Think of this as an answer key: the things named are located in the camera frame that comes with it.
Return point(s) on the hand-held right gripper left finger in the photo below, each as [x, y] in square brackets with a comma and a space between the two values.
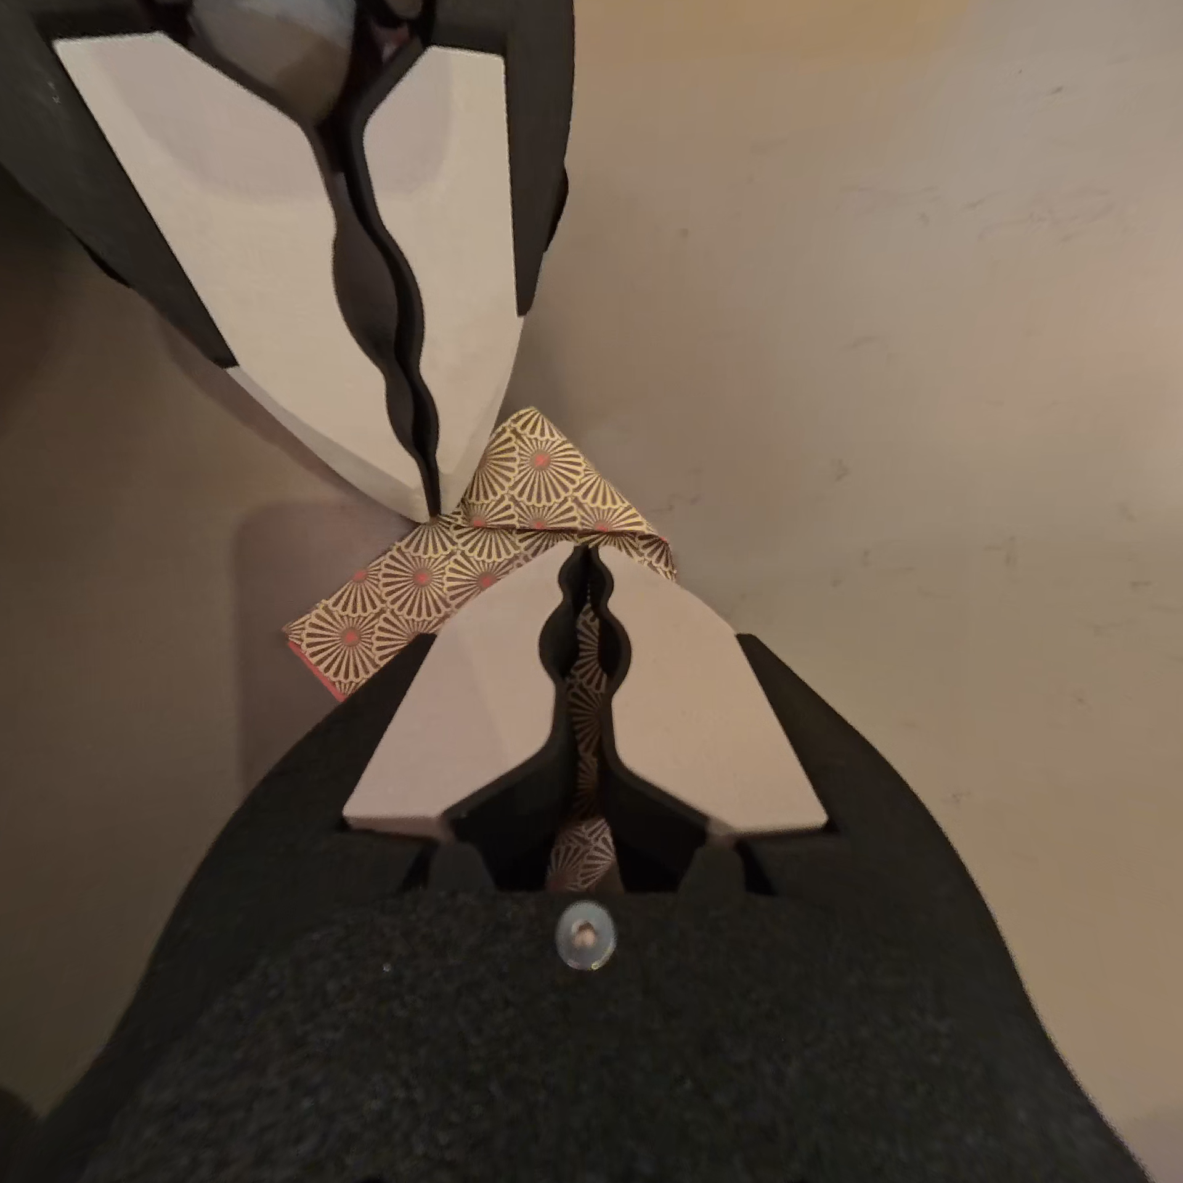
[462, 722]

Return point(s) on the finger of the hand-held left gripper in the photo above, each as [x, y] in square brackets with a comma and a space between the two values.
[462, 232]
[231, 232]

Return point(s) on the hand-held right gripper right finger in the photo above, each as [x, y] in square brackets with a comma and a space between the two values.
[703, 722]

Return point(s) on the gold patterned origami paper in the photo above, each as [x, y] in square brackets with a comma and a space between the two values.
[527, 481]

